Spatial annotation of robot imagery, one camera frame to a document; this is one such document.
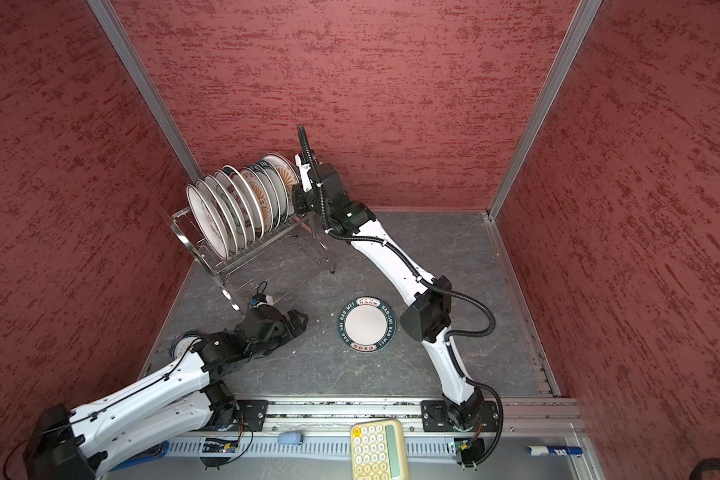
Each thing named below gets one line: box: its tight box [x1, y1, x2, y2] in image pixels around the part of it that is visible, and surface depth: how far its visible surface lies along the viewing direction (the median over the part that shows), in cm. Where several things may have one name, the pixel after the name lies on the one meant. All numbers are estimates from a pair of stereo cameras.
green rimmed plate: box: [338, 296, 397, 353], surface depth 92 cm
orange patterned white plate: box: [261, 153, 299, 217], surface depth 77 cm
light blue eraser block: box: [277, 432, 301, 445], surface depth 71 cm
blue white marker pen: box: [526, 445, 583, 456], surface depth 71 cm
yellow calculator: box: [350, 418, 409, 480], surface depth 69 cm
